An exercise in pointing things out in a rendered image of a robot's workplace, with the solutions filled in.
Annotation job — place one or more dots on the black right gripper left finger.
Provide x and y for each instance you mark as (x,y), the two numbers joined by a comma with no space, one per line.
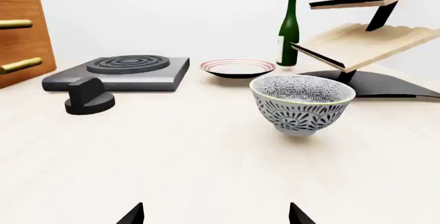
(134,216)

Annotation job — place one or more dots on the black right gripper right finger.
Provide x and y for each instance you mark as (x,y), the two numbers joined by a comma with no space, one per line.
(298,216)

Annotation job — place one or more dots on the white bowl with black pattern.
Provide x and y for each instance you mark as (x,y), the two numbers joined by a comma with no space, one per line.
(302,105)

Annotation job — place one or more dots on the black stove knob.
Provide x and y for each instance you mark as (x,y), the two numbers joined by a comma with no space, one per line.
(88,97)

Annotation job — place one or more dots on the grey single-burner stove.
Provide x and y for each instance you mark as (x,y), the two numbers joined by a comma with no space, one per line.
(130,73)

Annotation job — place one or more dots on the red-striped plate with black underside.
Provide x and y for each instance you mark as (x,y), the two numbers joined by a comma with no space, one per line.
(237,67)

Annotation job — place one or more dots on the green wine bottle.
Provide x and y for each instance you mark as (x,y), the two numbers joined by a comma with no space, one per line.
(289,33)

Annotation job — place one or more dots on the wooden drawer cabinet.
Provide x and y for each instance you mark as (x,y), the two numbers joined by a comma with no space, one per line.
(20,43)

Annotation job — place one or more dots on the wooden rack with black frame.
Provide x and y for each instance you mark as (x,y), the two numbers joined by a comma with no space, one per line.
(364,48)

